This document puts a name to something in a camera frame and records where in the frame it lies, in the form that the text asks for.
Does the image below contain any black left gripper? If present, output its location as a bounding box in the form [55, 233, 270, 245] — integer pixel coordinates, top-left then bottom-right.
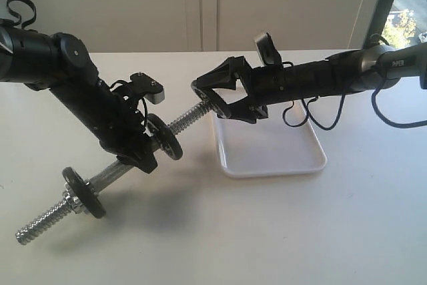
[89, 94, 157, 174]

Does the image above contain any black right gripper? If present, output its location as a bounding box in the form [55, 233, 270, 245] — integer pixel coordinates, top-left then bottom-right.
[195, 56, 321, 124]

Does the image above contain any black weight plate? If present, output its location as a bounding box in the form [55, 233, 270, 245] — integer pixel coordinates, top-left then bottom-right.
[62, 167, 106, 219]
[191, 80, 231, 119]

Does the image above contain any chrome threaded dumbbell bar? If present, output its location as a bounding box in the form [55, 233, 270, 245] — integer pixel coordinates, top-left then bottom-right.
[15, 101, 212, 246]

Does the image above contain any black plastic disc wheel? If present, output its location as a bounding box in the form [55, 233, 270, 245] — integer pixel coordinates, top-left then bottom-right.
[147, 113, 183, 160]

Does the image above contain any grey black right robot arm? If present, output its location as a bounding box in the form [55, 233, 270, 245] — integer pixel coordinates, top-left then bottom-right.
[191, 39, 426, 123]

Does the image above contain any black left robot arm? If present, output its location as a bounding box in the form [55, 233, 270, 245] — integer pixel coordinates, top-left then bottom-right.
[1, 19, 163, 174]

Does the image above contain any white rectangular plastic tray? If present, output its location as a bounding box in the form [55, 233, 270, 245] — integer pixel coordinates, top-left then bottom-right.
[212, 103, 328, 179]

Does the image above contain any chrome spinlock collar nut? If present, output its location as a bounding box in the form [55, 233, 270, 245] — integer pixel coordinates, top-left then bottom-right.
[63, 189, 89, 214]

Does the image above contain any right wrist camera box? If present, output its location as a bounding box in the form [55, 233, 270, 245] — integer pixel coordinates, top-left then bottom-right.
[254, 32, 282, 66]

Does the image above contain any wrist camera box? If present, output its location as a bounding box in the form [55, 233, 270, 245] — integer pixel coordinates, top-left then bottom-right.
[130, 72, 165, 105]
[254, 32, 282, 66]

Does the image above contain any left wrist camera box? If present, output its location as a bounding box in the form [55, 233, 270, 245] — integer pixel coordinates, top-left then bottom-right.
[130, 72, 165, 105]

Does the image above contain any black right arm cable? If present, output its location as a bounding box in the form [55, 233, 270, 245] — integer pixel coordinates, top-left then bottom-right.
[282, 33, 426, 131]

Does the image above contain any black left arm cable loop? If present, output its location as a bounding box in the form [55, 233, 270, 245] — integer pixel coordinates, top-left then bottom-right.
[6, 0, 37, 31]

